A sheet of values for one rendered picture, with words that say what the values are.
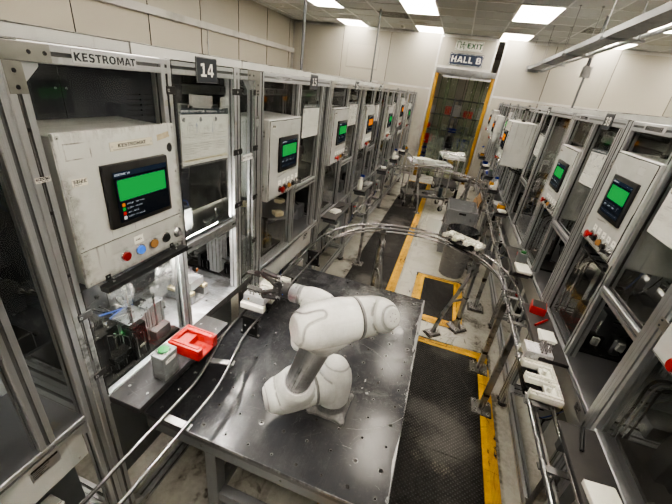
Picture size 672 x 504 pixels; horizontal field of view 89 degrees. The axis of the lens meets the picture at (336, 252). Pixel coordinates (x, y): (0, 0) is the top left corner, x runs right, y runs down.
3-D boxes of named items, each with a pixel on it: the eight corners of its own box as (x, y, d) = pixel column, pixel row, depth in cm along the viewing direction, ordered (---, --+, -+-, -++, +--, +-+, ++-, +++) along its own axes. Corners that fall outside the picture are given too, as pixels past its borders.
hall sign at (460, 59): (481, 68, 782) (484, 55, 771) (447, 64, 800) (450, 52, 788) (481, 68, 785) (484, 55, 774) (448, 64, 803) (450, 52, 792)
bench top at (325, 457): (383, 524, 122) (385, 518, 120) (144, 418, 147) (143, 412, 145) (423, 304, 251) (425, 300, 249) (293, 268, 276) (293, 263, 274)
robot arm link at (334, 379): (354, 404, 154) (362, 369, 144) (317, 416, 147) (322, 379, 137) (340, 378, 167) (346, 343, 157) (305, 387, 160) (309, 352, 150)
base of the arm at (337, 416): (356, 389, 169) (357, 381, 167) (342, 427, 150) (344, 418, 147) (322, 377, 173) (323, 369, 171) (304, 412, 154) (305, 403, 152)
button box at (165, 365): (165, 382, 132) (162, 359, 127) (149, 375, 134) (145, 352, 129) (180, 368, 139) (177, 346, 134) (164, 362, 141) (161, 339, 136)
